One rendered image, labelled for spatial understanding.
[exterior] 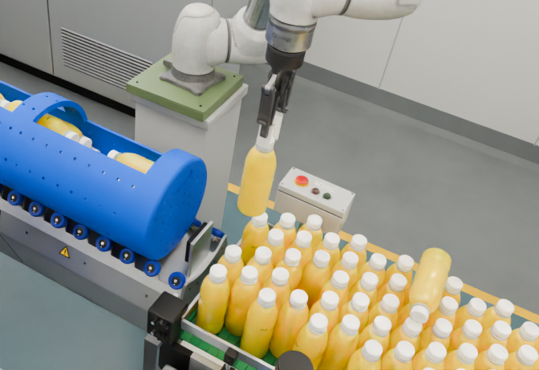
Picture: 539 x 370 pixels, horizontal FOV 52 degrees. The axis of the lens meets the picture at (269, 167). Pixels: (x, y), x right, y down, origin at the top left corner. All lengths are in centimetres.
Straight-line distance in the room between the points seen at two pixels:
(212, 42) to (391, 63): 237
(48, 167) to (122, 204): 22
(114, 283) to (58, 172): 34
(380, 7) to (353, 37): 309
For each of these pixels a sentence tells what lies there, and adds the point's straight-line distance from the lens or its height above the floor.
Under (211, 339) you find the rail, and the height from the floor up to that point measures 97.
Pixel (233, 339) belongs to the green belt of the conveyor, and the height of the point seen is 90.
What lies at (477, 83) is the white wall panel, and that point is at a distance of 410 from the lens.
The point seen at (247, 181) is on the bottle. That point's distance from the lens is 124.
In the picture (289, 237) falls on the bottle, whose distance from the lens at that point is 146.
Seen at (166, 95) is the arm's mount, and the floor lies 104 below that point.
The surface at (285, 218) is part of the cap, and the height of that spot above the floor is 111.
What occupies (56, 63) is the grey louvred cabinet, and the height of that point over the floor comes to 19.
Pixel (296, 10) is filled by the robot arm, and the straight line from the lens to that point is 100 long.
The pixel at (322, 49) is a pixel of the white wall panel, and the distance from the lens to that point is 425.
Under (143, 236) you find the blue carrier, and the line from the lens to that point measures 134.
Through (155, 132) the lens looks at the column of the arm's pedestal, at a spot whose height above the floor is 85.
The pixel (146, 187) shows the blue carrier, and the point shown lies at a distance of 132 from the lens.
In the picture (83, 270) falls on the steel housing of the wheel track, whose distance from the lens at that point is 161.
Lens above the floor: 208
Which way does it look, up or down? 38 degrees down
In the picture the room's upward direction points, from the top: 12 degrees clockwise
